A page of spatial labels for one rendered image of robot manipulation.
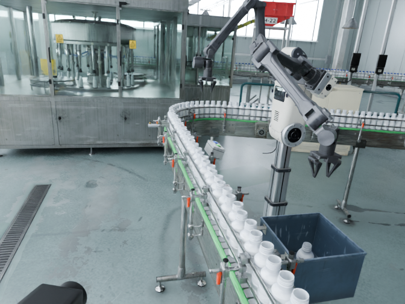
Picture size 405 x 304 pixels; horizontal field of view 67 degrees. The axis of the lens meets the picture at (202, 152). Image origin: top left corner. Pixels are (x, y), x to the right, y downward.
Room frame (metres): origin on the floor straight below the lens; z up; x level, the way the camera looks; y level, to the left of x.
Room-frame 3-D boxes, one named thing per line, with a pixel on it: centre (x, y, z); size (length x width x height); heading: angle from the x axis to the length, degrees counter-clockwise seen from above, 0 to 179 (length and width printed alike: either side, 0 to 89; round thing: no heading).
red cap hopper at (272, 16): (8.34, -1.54, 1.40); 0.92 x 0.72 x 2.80; 87
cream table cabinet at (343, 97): (5.51, -2.08, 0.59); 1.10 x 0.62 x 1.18; 87
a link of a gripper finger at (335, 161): (1.13, -0.49, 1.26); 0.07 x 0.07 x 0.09; 15
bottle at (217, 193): (1.11, -0.08, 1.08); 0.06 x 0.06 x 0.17
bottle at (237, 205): (0.94, -0.13, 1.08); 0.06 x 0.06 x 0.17
